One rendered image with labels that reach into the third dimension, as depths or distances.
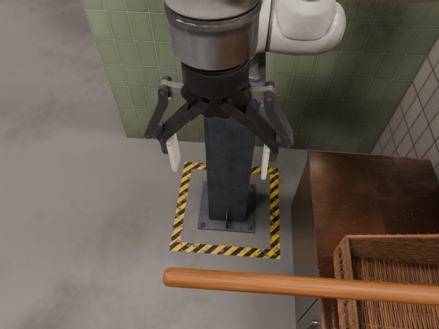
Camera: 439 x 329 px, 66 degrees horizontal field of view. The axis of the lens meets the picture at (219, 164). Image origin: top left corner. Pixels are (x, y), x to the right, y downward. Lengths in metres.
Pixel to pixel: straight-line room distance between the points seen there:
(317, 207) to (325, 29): 0.66
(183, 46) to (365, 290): 0.45
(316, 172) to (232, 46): 1.18
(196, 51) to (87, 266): 1.72
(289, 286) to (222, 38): 0.39
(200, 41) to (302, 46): 0.77
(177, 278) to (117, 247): 1.41
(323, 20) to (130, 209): 1.47
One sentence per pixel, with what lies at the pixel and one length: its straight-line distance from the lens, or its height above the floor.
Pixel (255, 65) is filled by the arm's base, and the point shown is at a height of 1.02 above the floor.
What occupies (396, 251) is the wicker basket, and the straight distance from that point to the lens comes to 1.31.
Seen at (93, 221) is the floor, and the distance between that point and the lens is 2.08.
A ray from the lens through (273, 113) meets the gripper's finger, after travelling 0.42.
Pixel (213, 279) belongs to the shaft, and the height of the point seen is 1.21.
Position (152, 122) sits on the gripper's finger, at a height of 1.42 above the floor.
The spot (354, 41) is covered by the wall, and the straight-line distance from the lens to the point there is 1.79.
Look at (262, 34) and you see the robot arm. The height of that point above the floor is 1.17.
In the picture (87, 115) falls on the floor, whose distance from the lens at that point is 2.61.
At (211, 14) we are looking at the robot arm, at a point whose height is 1.59.
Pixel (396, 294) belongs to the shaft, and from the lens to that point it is 0.62.
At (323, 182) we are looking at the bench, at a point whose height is 0.58.
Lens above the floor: 1.75
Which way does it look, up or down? 54 degrees down
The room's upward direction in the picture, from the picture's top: straight up
